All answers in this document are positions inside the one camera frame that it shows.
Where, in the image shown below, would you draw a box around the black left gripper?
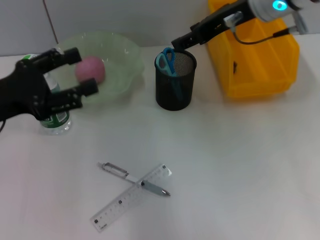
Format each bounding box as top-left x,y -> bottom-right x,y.
0,46 -> 99,124

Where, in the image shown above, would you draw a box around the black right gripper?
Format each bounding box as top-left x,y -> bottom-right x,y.
170,0 -> 256,50

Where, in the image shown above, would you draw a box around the pink peach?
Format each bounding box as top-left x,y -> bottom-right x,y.
75,56 -> 106,85

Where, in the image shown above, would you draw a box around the blue capped scissors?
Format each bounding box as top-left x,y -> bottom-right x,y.
154,46 -> 185,101

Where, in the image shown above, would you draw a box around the clear water bottle green label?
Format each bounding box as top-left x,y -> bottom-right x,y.
21,53 -> 73,136

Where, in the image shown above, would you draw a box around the white grey ballpoint pen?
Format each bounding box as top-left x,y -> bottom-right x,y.
97,161 -> 172,198

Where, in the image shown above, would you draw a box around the transparent plastic ruler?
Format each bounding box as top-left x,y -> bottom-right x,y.
89,163 -> 173,233

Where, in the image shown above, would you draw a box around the green glass fruit plate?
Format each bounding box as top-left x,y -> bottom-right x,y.
53,30 -> 146,105

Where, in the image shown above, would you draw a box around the black mesh pen holder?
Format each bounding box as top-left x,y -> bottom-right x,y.
154,48 -> 198,112

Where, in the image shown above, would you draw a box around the yellow plastic storage bin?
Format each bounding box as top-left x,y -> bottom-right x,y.
207,0 -> 300,99

